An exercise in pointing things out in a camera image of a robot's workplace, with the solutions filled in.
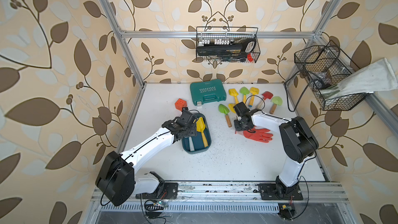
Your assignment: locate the white cloth bag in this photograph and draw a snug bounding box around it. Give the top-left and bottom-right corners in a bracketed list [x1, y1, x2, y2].
[320, 58, 398, 99]

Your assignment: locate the yellow square shovel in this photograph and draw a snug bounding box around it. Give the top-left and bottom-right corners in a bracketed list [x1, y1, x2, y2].
[228, 103, 236, 114]

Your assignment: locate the red work glove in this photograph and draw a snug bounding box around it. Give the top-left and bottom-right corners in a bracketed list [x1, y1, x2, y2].
[235, 128, 273, 143]

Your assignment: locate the green shovel orange handle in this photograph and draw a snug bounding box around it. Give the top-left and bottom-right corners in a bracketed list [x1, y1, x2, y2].
[239, 87, 250, 103]

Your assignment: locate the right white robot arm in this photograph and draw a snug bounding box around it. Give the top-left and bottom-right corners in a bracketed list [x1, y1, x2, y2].
[233, 102, 319, 199]

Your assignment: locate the green trowel wooden handle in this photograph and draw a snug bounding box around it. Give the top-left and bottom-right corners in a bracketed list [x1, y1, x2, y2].
[269, 96, 283, 115]

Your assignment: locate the back wire basket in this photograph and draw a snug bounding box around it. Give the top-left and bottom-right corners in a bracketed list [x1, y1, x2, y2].
[193, 26, 261, 64]

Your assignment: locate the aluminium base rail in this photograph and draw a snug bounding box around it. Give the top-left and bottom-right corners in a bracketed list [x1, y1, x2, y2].
[91, 179, 348, 213]

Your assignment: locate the light blue shovel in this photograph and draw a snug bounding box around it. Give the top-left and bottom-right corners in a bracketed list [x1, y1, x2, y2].
[189, 136, 195, 152]

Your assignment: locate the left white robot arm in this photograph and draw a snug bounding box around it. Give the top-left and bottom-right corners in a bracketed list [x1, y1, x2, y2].
[95, 107, 199, 206]

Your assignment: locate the red shovel wooden handle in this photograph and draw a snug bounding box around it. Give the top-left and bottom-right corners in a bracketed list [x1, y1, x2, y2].
[256, 91, 273, 110]

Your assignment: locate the yellow shovel blue handle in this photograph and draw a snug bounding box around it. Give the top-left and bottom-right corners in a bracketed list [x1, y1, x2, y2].
[229, 89, 239, 105]

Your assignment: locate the teal storage box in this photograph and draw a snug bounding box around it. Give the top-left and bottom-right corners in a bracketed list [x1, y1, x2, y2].
[181, 113, 211, 155]

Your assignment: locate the right wire basket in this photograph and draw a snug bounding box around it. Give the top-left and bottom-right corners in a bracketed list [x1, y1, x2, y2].
[294, 41, 370, 111]

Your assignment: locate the wire basket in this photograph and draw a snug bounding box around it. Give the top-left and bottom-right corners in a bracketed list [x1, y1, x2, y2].
[294, 41, 370, 111]
[193, 26, 261, 64]

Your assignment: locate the black handheld tool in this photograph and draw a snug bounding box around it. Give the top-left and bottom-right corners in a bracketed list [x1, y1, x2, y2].
[197, 38, 257, 57]

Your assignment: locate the green tool case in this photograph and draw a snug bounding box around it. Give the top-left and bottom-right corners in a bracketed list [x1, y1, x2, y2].
[190, 79, 227, 106]

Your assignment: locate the green round shovel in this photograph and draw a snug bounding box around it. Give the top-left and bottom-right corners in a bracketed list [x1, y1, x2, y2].
[218, 104, 232, 128]

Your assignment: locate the yellow shovel wooden handle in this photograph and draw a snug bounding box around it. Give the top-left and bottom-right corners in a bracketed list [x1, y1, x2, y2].
[248, 87, 259, 107]

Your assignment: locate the red cube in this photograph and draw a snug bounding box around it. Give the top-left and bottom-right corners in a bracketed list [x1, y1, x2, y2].
[175, 99, 188, 112]

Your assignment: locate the large yellow shovel yellow handle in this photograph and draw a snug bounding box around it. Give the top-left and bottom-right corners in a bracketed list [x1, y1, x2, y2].
[197, 117, 208, 148]

